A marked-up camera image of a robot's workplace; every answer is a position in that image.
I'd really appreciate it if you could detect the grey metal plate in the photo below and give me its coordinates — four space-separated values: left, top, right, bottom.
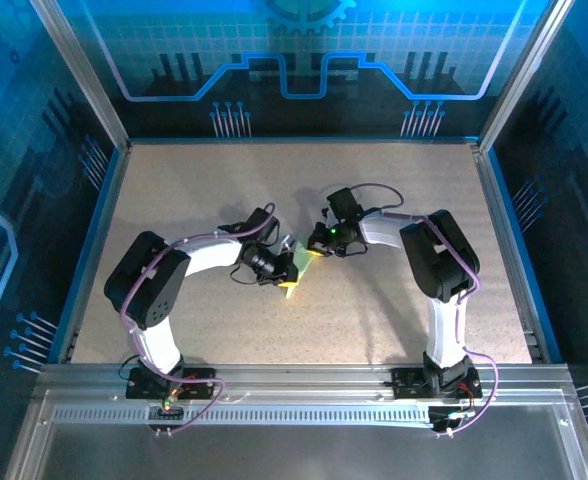
3 389 588 480

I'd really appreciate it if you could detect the small LED control board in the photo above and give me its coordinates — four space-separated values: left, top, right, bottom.
146 392 188 419
429 405 478 433

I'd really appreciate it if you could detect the blue side strip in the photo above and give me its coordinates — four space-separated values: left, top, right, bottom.
47 143 134 365

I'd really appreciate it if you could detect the thin black cable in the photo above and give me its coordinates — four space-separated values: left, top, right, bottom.
332 238 369 259
228 263 261 287

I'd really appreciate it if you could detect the aluminium frame rail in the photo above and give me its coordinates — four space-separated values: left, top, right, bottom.
36 363 575 403

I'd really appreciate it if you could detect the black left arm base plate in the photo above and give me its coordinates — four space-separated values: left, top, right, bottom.
125 366 218 401

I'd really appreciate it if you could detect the slotted grey cable duct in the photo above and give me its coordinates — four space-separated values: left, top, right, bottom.
51 405 435 427

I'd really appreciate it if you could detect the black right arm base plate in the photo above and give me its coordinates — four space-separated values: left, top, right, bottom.
390 367 484 401

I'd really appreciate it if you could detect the aluminium side rail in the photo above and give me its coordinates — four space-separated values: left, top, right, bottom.
472 143 564 365

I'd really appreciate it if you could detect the aluminium right frame post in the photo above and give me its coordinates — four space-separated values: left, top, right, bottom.
477 0 576 152

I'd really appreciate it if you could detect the aluminium frame post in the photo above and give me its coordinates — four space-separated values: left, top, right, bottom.
27 0 131 151
477 0 576 152

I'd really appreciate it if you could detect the aluminium left frame post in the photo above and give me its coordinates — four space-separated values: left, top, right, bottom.
27 0 131 151

